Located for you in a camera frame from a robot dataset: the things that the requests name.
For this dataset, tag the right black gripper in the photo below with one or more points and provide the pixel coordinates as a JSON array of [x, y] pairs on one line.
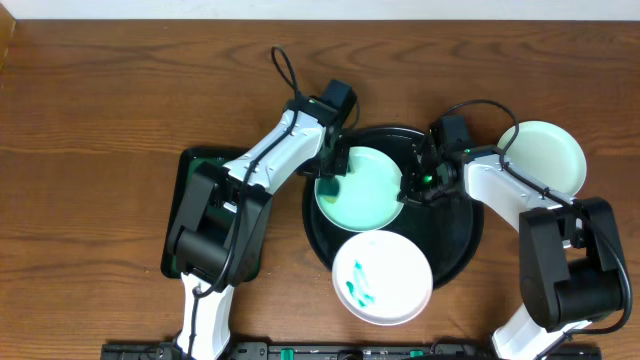
[[411, 192]]

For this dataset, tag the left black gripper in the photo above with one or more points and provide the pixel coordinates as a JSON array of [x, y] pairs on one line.
[[331, 163]]

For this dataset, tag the mint plate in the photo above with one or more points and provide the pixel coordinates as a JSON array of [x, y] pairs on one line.
[[368, 192], [550, 154]]

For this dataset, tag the green yellow sponge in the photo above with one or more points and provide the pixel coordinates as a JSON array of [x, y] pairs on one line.
[[328, 189]]

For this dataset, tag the white plate with green stain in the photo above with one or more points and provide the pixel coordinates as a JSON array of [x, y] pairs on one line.
[[382, 278]]

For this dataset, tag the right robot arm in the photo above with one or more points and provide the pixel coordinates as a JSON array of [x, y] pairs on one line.
[[573, 277]]

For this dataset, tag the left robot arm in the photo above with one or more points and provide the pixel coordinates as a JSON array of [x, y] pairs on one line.
[[268, 165]]

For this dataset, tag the round black serving tray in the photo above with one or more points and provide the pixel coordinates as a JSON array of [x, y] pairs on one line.
[[448, 234]]

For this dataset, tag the green rectangular tray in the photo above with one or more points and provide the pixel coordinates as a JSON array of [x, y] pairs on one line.
[[200, 232]]

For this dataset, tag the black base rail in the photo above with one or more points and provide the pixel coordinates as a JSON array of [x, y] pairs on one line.
[[263, 351]]

